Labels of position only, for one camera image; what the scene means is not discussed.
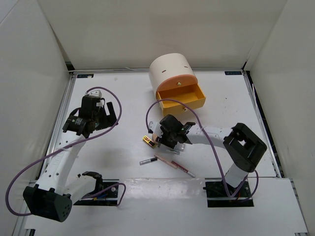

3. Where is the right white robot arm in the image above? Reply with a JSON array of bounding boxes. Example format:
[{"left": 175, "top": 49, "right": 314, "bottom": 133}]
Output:
[{"left": 149, "top": 115, "right": 267, "bottom": 197}]

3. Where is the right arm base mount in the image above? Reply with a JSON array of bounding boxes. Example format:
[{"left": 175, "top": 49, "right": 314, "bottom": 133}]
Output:
[{"left": 203, "top": 180, "right": 254, "bottom": 208}]

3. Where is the silver black mascara tube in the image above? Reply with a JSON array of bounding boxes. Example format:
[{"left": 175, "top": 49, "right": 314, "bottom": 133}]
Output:
[{"left": 139, "top": 157, "right": 158, "bottom": 166}]

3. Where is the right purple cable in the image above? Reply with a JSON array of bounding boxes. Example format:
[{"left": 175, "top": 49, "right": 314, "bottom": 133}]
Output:
[{"left": 145, "top": 98, "right": 259, "bottom": 199}]

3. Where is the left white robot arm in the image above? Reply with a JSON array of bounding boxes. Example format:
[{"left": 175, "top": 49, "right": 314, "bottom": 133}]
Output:
[{"left": 23, "top": 90, "right": 117, "bottom": 222}]

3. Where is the pink pencil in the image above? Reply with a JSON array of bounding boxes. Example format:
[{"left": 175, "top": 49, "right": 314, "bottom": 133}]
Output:
[{"left": 154, "top": 154, "right": 178, "bottom": 169}]

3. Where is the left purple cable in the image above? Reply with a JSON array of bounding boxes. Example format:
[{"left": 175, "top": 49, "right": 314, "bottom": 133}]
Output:
[{"left": 5, "top": 86, "right": 126, "bottom": 216}]

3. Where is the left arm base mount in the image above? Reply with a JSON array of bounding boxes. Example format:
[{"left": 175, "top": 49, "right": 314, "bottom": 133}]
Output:
[{"left": 73, "top": 171, "right": 126, "bottom": 207}]

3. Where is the purple cable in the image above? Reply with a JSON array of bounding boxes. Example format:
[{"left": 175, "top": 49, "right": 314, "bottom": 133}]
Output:
[
  {"left": 145, "top": 98, "right": 259, "bottom": 199},
  {"left": 5, "top": 86, "right": 126, "bottom": 216}
]

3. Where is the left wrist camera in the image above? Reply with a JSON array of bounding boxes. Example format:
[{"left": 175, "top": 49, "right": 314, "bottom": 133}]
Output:
[{"left": 85, "top": 89, "right": 102, "bottom": 98}]

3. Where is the yellow drawer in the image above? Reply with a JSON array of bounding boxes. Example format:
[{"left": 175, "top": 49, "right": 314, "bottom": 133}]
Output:
[{"left": 156, "top": 84, "right": 206, "bottom": 116}]

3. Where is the gold black lipstick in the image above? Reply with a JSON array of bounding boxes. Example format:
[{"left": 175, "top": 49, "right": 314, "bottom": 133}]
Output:
[{"left": 142, "top": 136, "right": 156, "bottom": 148}]

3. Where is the clear plastic tube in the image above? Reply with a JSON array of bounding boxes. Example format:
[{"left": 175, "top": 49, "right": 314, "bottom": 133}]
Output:
[{"left": 159, "top": 144, "right": 185, "bottom": 155}]

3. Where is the cream drawer organizer box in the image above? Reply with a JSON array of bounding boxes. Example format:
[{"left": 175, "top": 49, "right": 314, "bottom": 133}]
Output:
[{"left": 149, "top": 53, "right": 195, "bottom": 96}]

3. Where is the pink top drawer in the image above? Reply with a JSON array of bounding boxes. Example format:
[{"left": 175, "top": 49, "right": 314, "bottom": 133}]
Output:
[{"left": 157, "top": 74, "right": 198, "bottom": 92}]

